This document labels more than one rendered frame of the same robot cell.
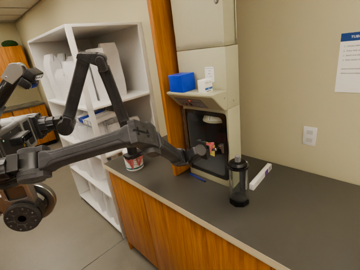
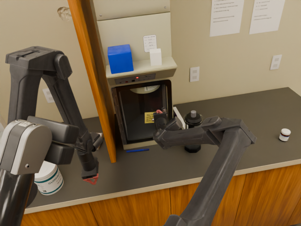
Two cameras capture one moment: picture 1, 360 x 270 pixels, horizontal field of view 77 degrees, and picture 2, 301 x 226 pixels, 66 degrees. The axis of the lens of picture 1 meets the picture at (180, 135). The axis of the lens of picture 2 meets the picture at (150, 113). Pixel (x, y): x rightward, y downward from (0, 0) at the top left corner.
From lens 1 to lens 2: 0.91 m
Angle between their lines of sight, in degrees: 48
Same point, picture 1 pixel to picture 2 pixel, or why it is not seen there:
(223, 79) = (167, 46)
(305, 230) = not seen: hidden behind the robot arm
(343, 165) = (216, 87)
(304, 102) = (189, 48)
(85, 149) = (228, 179)
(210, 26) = not seen: outside the picture
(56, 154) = (209, 210)
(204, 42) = (144, 8)
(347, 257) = (271, 139)
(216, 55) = (160, 23)
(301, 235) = not seen: hidden behind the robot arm
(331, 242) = (259, 136)
